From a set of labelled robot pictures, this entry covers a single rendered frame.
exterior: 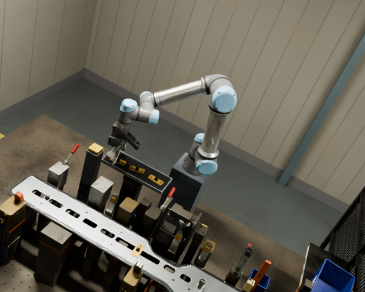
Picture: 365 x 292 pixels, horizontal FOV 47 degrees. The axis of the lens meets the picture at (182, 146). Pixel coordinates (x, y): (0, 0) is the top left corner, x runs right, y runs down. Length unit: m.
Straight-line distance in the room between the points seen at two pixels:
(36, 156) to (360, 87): 2.91
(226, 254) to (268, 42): 2.29
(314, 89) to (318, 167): 0.85
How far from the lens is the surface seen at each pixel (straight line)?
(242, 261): 2.11
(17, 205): 2.12
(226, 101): 2.05
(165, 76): 4.75
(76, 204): 2.24
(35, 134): 3.12
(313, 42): 4.20
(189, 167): 2.46
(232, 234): 2.84
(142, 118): 2.10
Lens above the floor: 2.60
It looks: 34 degrees down
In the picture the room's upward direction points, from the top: 21 degrees clockwise
